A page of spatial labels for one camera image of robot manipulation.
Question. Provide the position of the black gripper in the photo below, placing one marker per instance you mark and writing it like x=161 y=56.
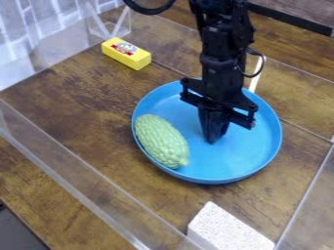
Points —
x=217 y=95

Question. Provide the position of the green bumpy bitter gourd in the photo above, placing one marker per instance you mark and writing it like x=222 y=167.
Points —
x=162 y=141

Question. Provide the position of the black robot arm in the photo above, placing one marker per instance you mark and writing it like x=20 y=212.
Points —
x=225 y=29

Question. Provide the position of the blue round plastic tray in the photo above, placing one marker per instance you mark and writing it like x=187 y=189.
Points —
x=241 y=153

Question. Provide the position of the yellow rectangular block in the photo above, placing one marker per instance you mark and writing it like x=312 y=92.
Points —
x=126 y=53

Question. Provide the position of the white speckled foam block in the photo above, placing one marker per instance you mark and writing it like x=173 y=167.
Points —
x=219 y=231

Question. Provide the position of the clear acrylic enclosure wall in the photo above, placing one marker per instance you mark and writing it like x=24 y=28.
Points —
x=74 y=176

